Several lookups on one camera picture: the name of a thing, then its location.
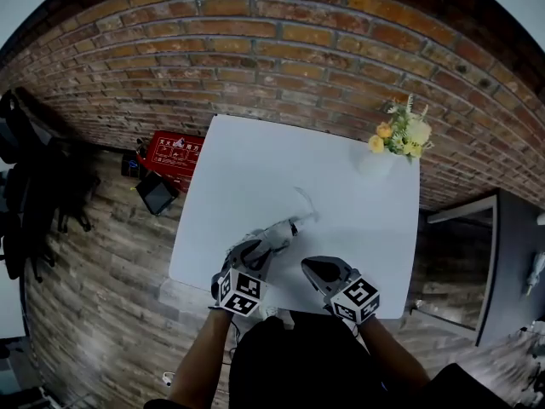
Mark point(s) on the small white potted plant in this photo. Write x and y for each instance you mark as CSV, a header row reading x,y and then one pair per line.
x,y
541,219

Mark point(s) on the person's left forearm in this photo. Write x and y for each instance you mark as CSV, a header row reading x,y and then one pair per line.
x,y
200,356

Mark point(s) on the person's right white shoe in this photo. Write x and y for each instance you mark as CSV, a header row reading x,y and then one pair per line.
x,y
288,318

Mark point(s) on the person's left white shoe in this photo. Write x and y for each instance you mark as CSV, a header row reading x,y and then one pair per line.
x,y
268,312

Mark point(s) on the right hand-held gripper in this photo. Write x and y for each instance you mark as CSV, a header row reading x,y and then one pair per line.
x,y
355,301

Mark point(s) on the black office chair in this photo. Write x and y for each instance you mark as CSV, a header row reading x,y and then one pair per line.
x,y
17,211
72,190

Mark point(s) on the white umbrella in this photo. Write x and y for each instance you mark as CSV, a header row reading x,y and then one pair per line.
x,y
279,233

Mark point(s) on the small black box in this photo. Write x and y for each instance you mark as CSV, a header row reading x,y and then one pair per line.
x,y
132,164

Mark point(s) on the white vase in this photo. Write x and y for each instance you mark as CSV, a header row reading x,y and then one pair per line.
x,y
374,164

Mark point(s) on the dark grey table white frame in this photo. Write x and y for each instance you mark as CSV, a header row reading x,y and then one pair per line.
x,y
515,237

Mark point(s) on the black tablet case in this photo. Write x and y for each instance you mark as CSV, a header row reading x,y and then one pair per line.
x,y
157,194

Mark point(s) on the pale grey crumpled bundle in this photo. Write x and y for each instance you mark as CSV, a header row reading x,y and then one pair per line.
x,y
537,273

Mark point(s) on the yellow flower bouquet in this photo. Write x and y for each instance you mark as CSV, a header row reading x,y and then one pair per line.
x,y
409,134

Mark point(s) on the white power plug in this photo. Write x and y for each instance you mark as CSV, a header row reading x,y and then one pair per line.
x,y
168,378

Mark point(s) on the red box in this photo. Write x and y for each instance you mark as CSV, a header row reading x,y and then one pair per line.
x,y
174,156

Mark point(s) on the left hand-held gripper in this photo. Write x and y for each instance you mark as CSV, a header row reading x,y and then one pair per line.
x,y
240,290

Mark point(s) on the person's right forearm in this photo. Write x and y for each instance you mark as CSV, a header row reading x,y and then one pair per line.
x,y
391,356

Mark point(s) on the person's black clothing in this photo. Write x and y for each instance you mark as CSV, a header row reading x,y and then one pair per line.
x,y
298,369

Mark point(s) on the person's white shoe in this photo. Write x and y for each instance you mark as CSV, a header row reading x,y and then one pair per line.
x,y
288,318
268,312

